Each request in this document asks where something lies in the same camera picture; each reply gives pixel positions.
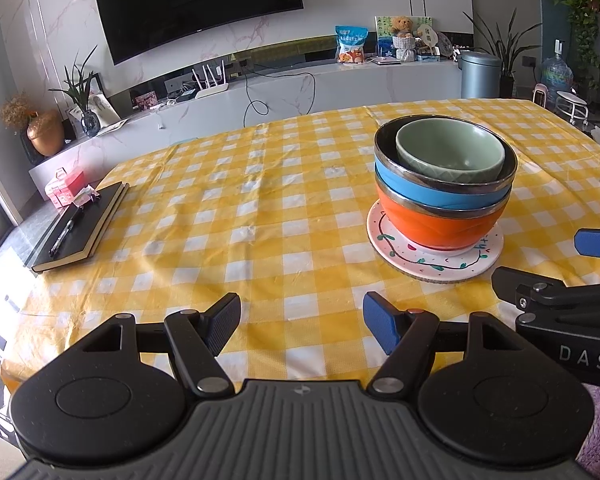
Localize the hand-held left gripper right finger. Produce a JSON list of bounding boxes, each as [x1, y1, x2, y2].
[[362, 291, 536, 395]]

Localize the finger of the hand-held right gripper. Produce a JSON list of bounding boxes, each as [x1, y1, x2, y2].
[[491, 266, 600, 327], [575, 228, 600, 257]]

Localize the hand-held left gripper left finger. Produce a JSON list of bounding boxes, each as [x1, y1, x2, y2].
[[72, 292, 242, 396]]

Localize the white plate with vine drawing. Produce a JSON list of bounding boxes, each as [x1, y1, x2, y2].
[[366, 200, 504, 281]]

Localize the orange steel bowl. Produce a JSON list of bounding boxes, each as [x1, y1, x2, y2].
[[375, 180, 511, 253]]

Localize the blue steel bowl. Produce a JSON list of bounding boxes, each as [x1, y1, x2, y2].
[[373, 115, 518, 211]]

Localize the green ceramic bowl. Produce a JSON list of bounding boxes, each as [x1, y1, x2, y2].
[[396, 120, 507, 184]]

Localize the white round stool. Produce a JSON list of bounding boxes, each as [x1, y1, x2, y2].
[[555, 90, 591, 128]]

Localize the yellow checkered tablecloth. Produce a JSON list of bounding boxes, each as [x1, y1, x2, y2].
[[0, 97, 600, 396]]

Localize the black notebook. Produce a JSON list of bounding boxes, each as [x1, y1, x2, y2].
[[31, 182, 130, 274]]

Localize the large water bottle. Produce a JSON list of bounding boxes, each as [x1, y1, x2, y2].
[[540, 55, 574, 98]]

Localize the tall potted plant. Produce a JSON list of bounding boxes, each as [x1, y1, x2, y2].
[[462, 10, 543, 98]]

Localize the black pen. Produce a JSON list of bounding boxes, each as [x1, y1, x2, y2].
[[48, 207, 84, 257]]

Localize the grey trash can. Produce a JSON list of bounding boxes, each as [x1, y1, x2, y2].
[[457, 50, 502, 100]]

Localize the pink storage box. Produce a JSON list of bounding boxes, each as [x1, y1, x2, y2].
[[45, 169, 87, 208]]

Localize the white router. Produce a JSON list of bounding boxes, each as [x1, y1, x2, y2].
[[192, 60, 229, 99]]

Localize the hanging vine plant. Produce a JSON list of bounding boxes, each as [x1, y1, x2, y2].
[[517, 0, 600, 91]]

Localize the white marble tv cabinet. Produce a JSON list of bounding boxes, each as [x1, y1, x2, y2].
[[28, 60, 463, 198]]

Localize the white woven basket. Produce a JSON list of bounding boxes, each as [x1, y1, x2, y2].
[[392, 35, 418, 62]]

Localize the gold vase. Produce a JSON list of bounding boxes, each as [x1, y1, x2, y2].
[[26, 110, 66, 157]]

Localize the round paper fan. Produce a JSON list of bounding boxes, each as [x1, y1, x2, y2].
[[415, 24, 438, 51]]

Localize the blue snack bag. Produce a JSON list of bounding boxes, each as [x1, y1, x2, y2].
[[335, 25, 369, 66]]

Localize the green leafy plant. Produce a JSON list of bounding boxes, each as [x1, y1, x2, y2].
[[50, 45, 101, 113]]

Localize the green painting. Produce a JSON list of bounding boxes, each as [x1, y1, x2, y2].
[[375, 15, 433, 56]]

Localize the dried flowers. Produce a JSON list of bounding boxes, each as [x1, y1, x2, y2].
[[0, 92, 36, 131]]

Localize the black cable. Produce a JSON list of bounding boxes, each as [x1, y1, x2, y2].
[[242, 72, 316, 128]]

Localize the wall-mounted television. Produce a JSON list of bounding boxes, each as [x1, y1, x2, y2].
[[91, 0, 305, 66]]

